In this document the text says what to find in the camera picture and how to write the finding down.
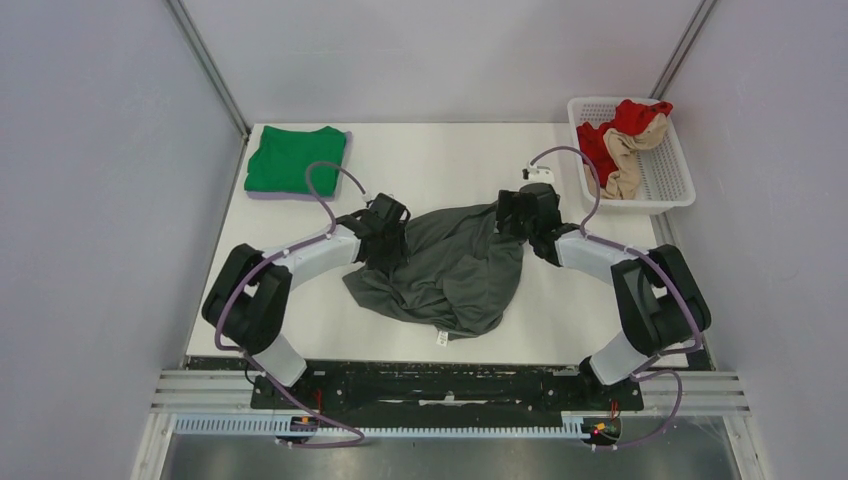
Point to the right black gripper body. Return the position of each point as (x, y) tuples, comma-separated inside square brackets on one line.
[(511, 203)]

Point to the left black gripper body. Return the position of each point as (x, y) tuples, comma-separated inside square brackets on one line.
[(393, 251)]

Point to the dark grey t shirt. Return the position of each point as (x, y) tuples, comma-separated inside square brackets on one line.
[(460, 277)]

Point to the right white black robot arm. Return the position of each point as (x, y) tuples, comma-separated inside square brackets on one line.
[(659, 302)]

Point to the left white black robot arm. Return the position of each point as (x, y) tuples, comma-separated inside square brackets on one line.
[(248, 299)]

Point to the beige t shirt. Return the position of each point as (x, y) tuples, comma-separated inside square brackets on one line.
[(615, 156)]

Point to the folded green t shirt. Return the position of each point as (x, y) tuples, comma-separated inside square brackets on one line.
[(291, 162)]

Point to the red t shirt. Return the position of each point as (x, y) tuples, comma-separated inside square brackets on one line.
[(632, 118)]

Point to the white plastic basket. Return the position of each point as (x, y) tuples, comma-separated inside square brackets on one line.
[(665, 177)]

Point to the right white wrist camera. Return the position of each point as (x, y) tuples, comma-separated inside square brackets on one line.
[(533, 174)]

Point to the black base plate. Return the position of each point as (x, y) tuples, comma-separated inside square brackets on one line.
[(371, 395)]

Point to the right aluminium frame post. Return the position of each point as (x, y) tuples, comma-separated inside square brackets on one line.
[(695, 25)]

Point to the aluminium frame post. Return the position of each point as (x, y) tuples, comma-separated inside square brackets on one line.
[(202, 54), (695, 25)]

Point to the white slotted cable duct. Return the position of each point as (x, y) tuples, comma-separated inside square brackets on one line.
[(303, 426)]

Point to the left aluminium frame post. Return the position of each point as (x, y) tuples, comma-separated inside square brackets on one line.
[(202, 54)]

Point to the aluminium front rail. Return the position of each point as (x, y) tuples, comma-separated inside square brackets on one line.
[(705, 394)]

